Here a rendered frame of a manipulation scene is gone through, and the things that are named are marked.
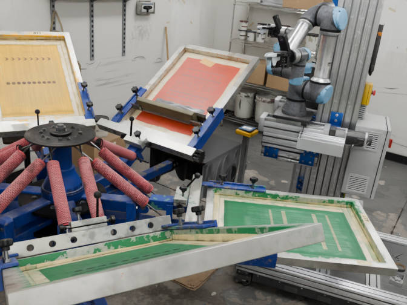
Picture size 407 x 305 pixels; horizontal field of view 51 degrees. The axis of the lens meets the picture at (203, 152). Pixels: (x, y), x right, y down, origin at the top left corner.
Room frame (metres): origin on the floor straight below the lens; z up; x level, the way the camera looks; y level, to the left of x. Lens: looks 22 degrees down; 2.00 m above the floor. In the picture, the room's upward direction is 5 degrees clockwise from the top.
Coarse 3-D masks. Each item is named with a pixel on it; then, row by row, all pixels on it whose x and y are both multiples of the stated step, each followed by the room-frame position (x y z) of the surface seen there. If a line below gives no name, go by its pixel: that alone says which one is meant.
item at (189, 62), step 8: (184, 64) 2.86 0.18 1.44; (192, 64) 2.84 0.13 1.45; (200, 64) 2.82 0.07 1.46; (176, 72) 2.80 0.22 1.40; (168, 80) 2.74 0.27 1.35; (168, 88) 2.67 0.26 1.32; (160, 96) 2.62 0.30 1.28; (144, 112) 2.52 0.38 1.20; (144, 120) 2.45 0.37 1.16; (152, 120) 2.44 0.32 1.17; (160, 120) 2.43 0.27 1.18
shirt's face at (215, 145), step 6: (210, 138) 2.84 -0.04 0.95; (216, 138) 2.85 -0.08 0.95; (222, 138) 2.86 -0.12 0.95; (210, 144) 2.72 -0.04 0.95; (216, 144) 2.73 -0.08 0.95; (222, 144) 2.74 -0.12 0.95; (228, 144) 2.75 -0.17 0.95; (234, 144) 2.76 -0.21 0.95; (204, 150) 2.60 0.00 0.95; (210, 150) 2.61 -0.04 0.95; (216, 150) 2.62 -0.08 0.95; (222, 150) 2.63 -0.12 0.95; (210, 156) 2.51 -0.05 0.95; (216, 156) 2.52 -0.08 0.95; (204, 162) 2.40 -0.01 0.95
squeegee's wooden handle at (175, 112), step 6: (138, 102) 2.48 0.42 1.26; (144, 102) 2.45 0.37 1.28; (150, 102) 2.43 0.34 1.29; (156, 102) 2.42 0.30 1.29; (150, 108) 2.45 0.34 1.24; (156, 108) 2.42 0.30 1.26; (162, 108) 2.38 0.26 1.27; (168, 108) 2.36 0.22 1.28; (174, 108) 2.34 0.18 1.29; (180, 108) 2.33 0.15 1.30; (168, 114) 2.39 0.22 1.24; (174, 114) 2.35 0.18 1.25; (180, 114) 2.32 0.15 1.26; (186, 114) 2.29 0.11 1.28; (192, 114) 2.27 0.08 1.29; (186, 120) 2.33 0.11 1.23
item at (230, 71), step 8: (216, 64) 2.79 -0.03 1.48; (216, 72) 2.72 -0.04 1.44; (224, 72) 2.71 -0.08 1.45; (232, 72) 2.69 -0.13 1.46; (224, 80) 2.63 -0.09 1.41; (224, 88) 2.57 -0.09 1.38; (216, 96) 2.52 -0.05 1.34; (184, 104) 2.51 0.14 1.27; (208, 104) 2.47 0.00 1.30; (168, 120) 2.41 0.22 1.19; (168, 128) 2.36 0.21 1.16; (176, 128) 2.34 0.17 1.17; (184, 128) 2.33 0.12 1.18; (192, 128) 2.32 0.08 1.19
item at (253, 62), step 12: (180, 48) 2.96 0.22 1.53; (192, 48) 2.94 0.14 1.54; (204, 48) 2.91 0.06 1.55; (168, 60) 2.88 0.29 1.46; (240, 60) 2.75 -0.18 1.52; (252, 60) 2.70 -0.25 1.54; (252, 72) 2.65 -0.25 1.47; (156, 84) 2.72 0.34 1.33; (240, 84) 2.53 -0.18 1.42; (144, 96) 2.62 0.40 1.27; (228, 96) 2.45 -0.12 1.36; (132, 108) 2.53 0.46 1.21; (156, 132) 2.30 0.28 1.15
